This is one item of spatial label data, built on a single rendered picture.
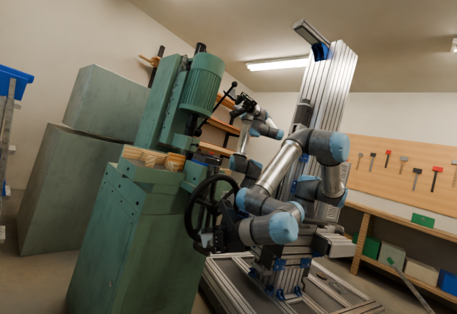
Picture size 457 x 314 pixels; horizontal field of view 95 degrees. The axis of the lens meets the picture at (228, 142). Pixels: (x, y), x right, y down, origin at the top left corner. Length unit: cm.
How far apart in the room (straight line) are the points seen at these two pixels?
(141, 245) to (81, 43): 282
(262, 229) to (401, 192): 344
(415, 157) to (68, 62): 477
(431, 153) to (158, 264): 368
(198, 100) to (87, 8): 264
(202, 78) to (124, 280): 94
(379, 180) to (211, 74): 332
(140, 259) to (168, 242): 13
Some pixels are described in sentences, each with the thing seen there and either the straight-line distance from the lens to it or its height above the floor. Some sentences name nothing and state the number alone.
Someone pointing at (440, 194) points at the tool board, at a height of 129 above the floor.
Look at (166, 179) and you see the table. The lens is 94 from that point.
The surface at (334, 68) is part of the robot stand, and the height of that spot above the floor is 181.
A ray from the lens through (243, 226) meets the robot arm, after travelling 64.
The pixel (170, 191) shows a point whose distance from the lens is 97.
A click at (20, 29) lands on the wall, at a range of 334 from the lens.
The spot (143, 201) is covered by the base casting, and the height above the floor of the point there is 76.
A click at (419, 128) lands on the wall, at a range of 411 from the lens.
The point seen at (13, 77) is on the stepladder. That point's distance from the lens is 155.
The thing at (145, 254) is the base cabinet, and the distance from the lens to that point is 105.
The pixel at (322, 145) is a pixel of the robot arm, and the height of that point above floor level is 117.
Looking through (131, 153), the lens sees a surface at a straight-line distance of 104.
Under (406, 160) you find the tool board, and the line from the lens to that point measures 396.
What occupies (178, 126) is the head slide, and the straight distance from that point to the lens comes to 120.
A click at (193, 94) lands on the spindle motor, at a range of 109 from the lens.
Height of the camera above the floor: 104
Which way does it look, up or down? 3 degrees up
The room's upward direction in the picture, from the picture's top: 16 degrees clockwise
